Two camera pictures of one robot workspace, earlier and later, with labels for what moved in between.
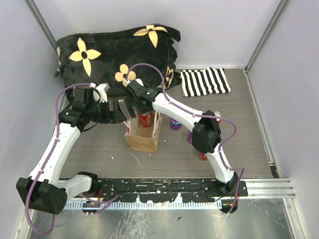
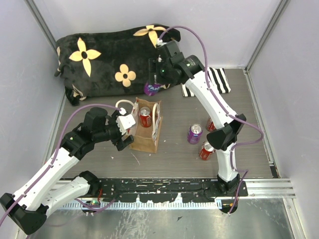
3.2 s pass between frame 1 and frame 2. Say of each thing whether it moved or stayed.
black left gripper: moved
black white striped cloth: stayed
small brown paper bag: stayed
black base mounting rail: stayed
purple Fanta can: moved
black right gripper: moved
